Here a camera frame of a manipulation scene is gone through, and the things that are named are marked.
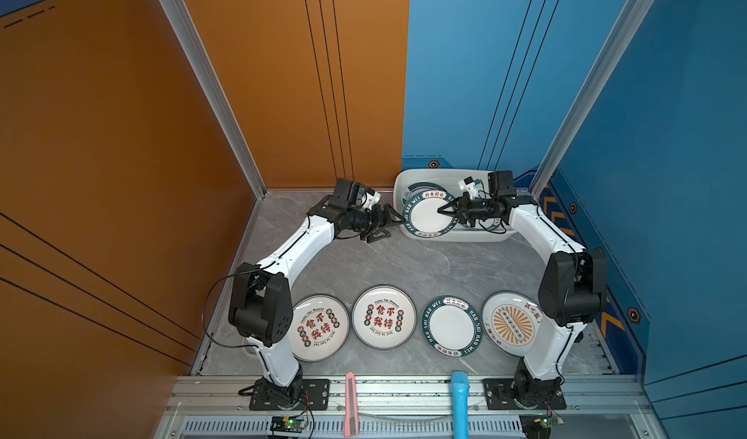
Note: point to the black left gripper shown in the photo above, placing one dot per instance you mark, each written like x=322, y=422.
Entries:
x=375, y=222

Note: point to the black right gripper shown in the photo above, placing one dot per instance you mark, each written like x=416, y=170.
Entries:
x=462, y=208

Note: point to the green lettered rim plate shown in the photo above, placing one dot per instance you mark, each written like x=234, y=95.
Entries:
x=423, y=220
x=452, y=326
x=493, y=226

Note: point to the white plate red characters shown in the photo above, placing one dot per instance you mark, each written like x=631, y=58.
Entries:
x=320, y=327
x=384, y=317

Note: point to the green red rim plate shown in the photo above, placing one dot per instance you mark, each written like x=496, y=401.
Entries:
x=418, y=188

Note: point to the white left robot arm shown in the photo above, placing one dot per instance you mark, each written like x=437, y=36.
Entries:
x=261, y=308

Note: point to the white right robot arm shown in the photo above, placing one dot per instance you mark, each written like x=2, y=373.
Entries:
x=573, y=290

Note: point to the white plastic bin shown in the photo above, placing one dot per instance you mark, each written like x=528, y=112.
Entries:
x=449, y=179

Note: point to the white sensor module right gripper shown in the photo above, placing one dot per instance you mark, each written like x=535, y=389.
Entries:
x=472, y=187

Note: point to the white sensor module gripper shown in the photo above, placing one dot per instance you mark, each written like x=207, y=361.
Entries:
x=472, y=187
x=369, y=198

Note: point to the white sensor module left gripper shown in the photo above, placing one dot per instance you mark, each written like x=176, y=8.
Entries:
x=369, y=198

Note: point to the orange sunburst plate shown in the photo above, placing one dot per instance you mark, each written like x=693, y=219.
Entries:
x=511, y=321

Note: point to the pink utility knife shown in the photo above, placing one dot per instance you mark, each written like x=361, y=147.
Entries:
x=351, y=419

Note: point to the green circuit board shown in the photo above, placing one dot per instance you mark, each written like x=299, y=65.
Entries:
x=289, y=427

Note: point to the right small circuit board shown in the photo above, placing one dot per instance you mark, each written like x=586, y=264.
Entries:
x=550, y=420

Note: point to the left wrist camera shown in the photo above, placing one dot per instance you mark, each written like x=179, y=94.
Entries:
x=345, y=195

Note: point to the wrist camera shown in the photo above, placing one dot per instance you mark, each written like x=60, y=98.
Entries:
x=501, y=184
x=345, y=195

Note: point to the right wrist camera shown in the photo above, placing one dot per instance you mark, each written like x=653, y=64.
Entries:
x=501, y=184

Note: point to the blue handle tool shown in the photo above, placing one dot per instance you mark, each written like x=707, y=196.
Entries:
x=460, y=392

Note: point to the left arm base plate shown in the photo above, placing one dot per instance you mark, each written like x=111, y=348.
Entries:
x=312, y=393

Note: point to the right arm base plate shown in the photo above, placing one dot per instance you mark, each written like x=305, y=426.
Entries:
x=509, y=394

